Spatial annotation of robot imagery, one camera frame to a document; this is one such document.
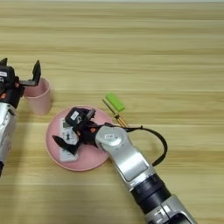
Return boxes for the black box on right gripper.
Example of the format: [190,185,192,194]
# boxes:
[64,107,92,131]

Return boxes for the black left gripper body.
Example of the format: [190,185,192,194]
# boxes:
[0,76,39,109]

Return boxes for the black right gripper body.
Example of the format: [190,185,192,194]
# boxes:
[71,118,101,155]

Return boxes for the pink round plate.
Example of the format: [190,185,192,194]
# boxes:
[45,105,115,172]

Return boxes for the white remote control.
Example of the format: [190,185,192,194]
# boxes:
[59,116,81,164]

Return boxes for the pink plastic cup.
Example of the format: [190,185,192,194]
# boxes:
[23,76,53,116]

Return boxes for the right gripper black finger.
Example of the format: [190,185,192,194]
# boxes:
[52,134,81,156]
[85,108,97,121]

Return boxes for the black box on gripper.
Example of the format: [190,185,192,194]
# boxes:
[64,107,92,131]
[0,65,17,88]

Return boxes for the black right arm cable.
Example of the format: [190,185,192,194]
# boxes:
[117,124,169,168]

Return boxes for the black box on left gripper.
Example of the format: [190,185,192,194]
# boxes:
[0,65,17,88]

